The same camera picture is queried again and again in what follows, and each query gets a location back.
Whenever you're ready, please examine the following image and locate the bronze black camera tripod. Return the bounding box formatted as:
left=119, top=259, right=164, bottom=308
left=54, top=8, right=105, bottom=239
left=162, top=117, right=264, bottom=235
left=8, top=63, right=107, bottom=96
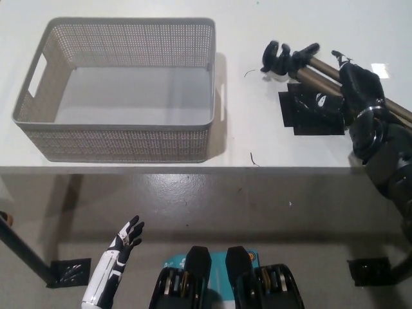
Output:
left=259, top=40, right=412, bottom=125

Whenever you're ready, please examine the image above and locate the black tape patch on desk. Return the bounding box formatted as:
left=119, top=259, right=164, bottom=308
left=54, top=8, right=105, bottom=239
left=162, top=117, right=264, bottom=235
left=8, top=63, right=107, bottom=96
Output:
left=278, top=82, right=347, bottom=136

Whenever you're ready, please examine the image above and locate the black left robot body block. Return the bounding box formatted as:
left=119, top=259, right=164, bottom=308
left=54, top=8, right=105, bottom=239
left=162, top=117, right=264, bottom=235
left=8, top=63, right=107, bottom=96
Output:
left=148, top=246, right=213, bottom=309

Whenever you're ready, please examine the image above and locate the black table leg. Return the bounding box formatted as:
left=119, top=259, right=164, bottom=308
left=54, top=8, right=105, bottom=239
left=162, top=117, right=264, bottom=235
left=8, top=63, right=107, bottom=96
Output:
left=0, top=212, right=55, bottom=285

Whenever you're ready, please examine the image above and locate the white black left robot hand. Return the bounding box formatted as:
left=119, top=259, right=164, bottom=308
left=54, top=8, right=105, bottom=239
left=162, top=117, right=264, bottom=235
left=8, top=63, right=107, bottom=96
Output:
left=82, top=214, right=145, bottom=306

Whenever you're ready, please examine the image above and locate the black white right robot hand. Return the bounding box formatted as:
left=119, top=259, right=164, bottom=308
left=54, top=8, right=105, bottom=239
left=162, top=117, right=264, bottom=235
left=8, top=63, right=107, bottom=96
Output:
left=291, top=50, right=387, bottom=120

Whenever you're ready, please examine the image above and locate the black robot body block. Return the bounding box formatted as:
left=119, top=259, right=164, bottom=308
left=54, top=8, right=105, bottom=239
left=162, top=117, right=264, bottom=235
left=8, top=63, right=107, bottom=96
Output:
left=148, top=246, right=213, bottom=309
left=225, top=246, right=305, bottom=309

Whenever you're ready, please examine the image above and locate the black right robot body block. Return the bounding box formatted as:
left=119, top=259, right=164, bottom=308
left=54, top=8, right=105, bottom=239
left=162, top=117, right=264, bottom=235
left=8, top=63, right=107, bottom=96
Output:
left=225, top=246, right=305, bottom=309

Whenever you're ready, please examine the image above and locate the grey perforated plastic basket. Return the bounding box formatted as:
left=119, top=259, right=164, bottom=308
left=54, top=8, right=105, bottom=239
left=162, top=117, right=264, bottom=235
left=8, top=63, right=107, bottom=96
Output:
left=12, top=17, right=227, bottom=164

